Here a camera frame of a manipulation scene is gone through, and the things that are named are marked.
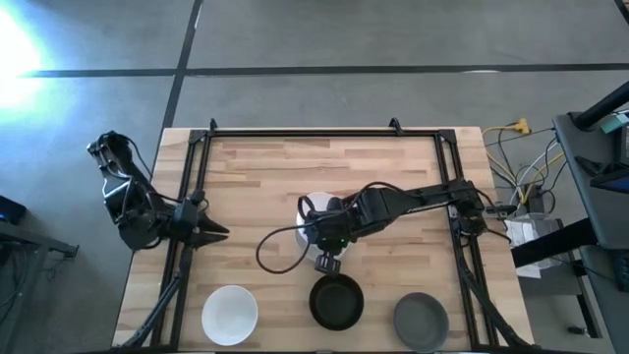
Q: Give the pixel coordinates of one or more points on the clear plastic bag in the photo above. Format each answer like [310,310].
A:
[531,231]

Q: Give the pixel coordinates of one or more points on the black laptop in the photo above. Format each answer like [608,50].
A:
[609,179]

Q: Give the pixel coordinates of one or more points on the black bowl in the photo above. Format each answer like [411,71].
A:
[336,302]

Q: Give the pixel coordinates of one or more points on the black pole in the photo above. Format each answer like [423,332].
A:
[604,105]

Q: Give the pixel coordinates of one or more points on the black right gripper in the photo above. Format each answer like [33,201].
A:
[339,228]

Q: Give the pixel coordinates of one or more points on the small black floor plug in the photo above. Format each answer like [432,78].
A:
[577,330]

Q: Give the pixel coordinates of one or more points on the small teal box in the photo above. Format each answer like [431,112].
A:
[614,123]

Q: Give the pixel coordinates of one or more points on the blue-lit black device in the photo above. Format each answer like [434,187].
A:
[12,211]

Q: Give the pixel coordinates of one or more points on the grey bowl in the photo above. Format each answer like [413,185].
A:
[420,322]

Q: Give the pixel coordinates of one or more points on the black side desk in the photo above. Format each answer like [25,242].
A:
[34,240]

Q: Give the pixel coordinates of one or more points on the black metal rig frame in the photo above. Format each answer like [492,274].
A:
[319,133]

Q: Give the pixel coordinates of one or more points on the black flat bar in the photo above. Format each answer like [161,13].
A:
[550,246]

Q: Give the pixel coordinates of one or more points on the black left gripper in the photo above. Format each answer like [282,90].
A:
[186,223]

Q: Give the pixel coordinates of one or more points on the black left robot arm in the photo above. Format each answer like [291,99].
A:
[123,196]

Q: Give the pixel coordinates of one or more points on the grey equipment cart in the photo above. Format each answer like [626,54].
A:
[570,147]

